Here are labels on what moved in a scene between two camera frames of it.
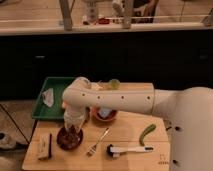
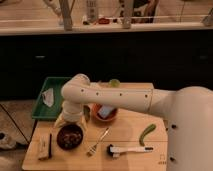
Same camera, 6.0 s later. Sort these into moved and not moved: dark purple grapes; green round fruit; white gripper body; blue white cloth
Moved: white gripper body
Not moved: blue white cloth; green round fruit; dark purple grapes
